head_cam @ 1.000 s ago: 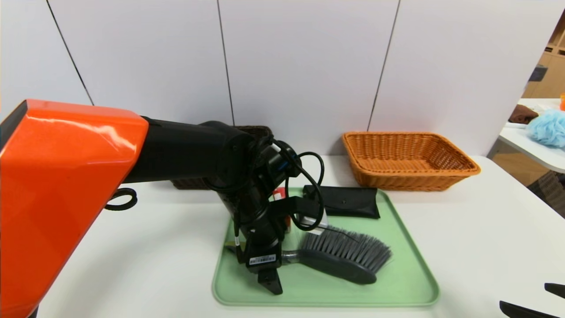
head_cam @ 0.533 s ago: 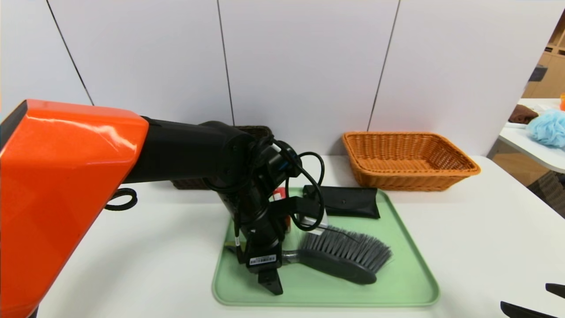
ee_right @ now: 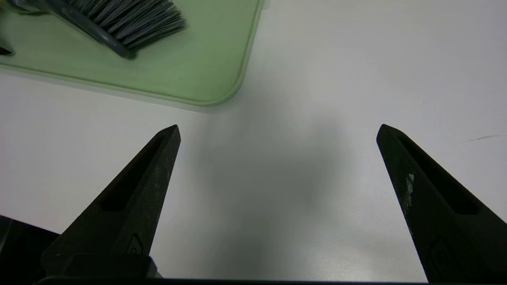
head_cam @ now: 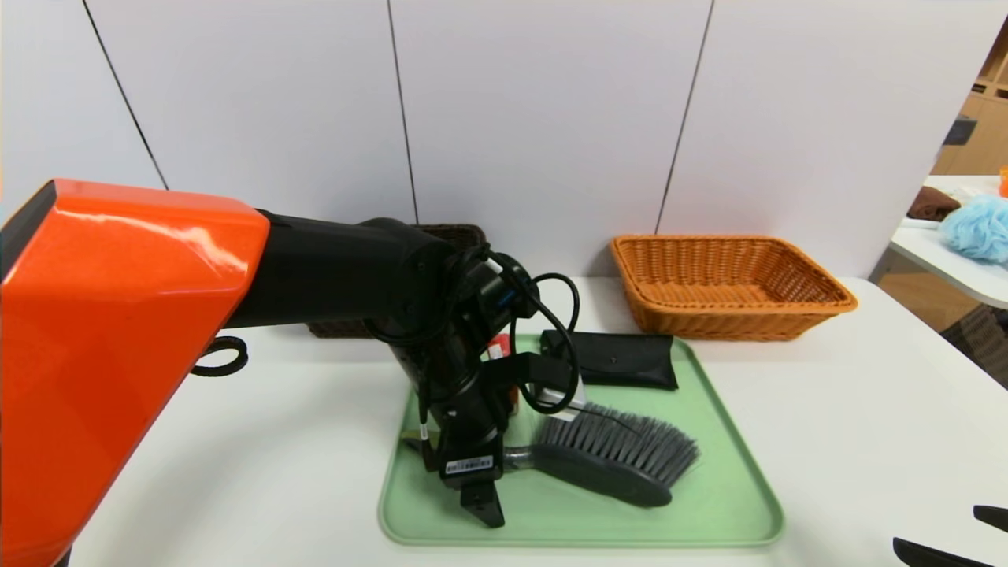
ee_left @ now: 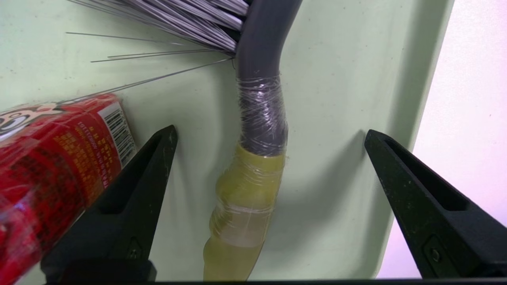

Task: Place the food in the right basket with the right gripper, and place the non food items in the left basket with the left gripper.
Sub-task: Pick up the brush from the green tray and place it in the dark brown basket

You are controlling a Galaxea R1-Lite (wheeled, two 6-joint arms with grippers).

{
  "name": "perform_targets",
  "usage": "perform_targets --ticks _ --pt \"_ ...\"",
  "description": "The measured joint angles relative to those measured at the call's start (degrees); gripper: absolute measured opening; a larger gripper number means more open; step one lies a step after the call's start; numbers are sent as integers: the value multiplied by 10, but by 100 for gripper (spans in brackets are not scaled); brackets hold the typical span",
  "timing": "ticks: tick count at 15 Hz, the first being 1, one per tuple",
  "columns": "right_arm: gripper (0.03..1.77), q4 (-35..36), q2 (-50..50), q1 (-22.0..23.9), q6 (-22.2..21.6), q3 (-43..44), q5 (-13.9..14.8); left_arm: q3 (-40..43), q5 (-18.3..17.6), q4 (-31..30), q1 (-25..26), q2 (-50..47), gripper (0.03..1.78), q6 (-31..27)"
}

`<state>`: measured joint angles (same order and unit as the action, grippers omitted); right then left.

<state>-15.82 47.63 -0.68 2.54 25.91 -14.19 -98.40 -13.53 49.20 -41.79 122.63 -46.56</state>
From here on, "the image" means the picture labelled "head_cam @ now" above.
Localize light green plastic tray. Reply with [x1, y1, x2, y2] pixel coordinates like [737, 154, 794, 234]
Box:
[378, 335, 785, 548]

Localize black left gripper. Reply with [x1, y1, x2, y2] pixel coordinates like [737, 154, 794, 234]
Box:
[436, 379, 506, 528]

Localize black glasses pouch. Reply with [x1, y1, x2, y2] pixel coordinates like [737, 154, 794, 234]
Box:
[540, 329, 680, 391]

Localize black braided cable sleeve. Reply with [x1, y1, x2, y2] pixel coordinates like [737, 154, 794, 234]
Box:
[191, 336, 250, 378]

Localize light blue bath loofah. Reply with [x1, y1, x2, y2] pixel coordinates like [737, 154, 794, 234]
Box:
[936, 197, 1008, 265]

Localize dark woven seat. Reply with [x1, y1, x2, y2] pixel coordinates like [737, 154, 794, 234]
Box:
[939, 306, 1008, 391]

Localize brown folded cloth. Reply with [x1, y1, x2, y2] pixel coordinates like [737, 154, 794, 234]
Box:
[904, 187, 962, 224]

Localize dark grey box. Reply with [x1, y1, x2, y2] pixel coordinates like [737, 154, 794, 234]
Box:
[940, 117, 976, 149]

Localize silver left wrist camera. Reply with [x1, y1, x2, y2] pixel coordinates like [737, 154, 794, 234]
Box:
[534, 378, 588, 413]

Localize grey brush with green handle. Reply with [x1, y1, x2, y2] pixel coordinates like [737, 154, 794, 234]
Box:
[400, 402, 700, 509]

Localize black looped camera cable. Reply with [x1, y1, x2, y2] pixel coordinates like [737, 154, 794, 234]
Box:
[508, 272, 582, 417]

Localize orange wicker basket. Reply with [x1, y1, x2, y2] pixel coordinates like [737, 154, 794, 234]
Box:
[610, 234, 859, 343]

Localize small red snack box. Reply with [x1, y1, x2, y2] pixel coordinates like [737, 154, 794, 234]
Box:
[484, 334, 521, 417]

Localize white side table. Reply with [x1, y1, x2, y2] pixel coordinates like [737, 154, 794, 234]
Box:
[887, 176, 1008, 311]

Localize light wooden shelf cabinet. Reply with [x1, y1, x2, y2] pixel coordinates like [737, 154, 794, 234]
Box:
[928, 16, 1008, 179]

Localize dark brown wicker basket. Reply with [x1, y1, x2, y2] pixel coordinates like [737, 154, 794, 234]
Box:
[307, 224, 489, 339]

